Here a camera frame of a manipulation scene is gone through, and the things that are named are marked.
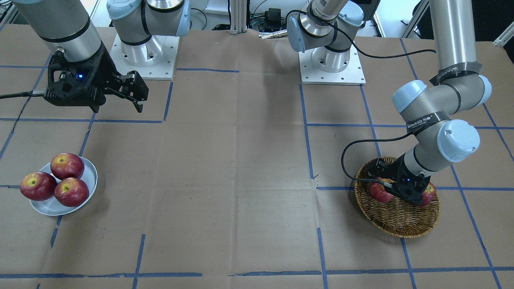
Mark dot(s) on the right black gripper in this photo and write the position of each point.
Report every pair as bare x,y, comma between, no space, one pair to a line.
105,71

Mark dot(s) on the red yellow striped apple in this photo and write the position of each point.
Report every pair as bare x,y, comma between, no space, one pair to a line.
378,193

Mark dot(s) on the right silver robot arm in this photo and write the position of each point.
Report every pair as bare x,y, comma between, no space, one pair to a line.
67,24

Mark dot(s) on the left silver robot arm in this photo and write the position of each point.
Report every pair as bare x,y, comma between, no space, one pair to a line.
328,117

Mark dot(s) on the red apple on plate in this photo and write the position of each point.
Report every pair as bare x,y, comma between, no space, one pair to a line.
71,192
38,186
66,165

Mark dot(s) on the light blue plate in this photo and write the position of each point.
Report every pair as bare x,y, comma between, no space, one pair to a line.
53,206

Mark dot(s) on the woven wicker basket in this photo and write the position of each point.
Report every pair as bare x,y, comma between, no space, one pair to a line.
397,217

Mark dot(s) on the dark red apple in basket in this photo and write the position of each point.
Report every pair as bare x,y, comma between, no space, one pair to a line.
428,194

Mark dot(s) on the black power adapter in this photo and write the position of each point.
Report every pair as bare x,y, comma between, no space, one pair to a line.
274,15

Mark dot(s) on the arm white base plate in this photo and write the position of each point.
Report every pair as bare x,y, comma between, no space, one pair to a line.
319,66
154,60

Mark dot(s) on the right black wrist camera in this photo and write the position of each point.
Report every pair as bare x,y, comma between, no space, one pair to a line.
72,85

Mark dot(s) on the aluminium frame post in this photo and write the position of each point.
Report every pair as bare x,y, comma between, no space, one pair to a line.
238,16

